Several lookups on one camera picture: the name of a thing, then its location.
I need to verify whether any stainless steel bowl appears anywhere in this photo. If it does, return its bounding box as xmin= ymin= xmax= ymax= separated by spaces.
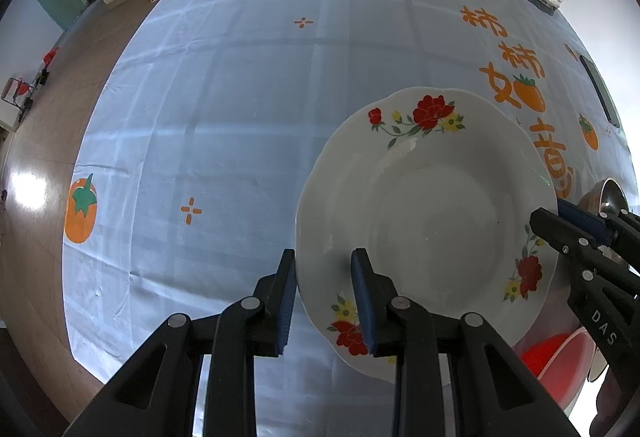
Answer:
xmin=577 ymin=177 xmax=632 ymax=219

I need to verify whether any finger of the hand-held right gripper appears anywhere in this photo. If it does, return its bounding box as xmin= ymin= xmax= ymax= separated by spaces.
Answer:
xmin=556 ymin=199 xmax=640 ymax=250
xmin=530 ymin=208 xmax=608 ymax=270

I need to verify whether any pink plastic bowl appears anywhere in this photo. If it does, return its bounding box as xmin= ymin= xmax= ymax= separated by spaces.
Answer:
xmin=520 ymin=327 xmax=596 ymax=410

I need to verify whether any persimmon print tablecloth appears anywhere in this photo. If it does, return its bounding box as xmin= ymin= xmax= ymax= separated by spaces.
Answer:
xmin=62 ymin=0 xmax=631 ymax=437

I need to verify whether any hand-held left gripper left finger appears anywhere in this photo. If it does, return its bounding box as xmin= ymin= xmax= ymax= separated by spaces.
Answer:
xmin=62 ymin=248 xmax=299 ymax=437

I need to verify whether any white plate with red flowers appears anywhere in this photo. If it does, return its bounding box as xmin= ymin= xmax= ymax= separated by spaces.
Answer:
xmin=295 ymin=87 xmax=561 ymax=385

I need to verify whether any white enamel bowl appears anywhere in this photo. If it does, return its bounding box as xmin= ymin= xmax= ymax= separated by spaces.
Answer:
xmin=586 ymin=339 xmax=608 ymax=383

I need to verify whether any black phone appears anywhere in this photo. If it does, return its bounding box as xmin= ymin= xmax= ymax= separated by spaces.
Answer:
xmin=580 ymin=56 xmax=621 ymax=128

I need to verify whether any small metal trolley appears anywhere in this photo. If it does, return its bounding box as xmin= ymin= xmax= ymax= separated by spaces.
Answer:
xmin=0 ymin=72 xmax=51 ymax=122

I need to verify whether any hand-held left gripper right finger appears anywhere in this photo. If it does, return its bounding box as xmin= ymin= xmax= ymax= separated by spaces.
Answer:
xmin=350 ymin=248 xmax=583 ymax=437

